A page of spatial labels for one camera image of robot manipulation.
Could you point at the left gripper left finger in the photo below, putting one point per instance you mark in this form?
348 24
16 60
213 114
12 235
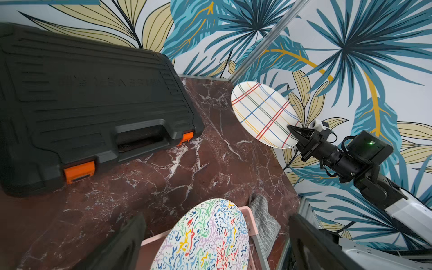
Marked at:
120 252

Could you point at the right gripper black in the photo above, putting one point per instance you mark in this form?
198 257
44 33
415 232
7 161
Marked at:
314 144

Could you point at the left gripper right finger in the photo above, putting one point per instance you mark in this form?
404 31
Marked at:
315 250

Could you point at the plaid striped white plate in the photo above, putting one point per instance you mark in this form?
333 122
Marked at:
265 114

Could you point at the grey dish cloth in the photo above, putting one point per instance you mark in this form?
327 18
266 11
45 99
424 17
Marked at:
268 227

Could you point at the colourful squiggle pattern plate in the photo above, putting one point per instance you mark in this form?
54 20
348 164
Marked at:
202 236

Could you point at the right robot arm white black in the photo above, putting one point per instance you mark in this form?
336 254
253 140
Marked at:
359 162

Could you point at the pink plastic basket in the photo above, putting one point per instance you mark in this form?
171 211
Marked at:
236 243

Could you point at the black tool case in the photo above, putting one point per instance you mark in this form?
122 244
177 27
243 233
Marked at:
73 108

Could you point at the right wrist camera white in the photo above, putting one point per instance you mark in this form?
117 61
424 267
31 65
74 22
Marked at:
319 125

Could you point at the right aluminium frame post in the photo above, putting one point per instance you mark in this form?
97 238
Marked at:
269 38

